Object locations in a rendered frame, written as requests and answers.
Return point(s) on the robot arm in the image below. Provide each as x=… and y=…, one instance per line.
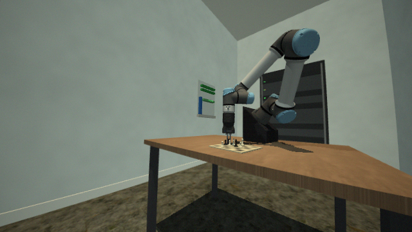
x=297, y=46

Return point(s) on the cream and black chessboard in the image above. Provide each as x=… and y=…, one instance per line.
x=244, y=149

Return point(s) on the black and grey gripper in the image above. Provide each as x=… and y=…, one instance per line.
x=228, y=120

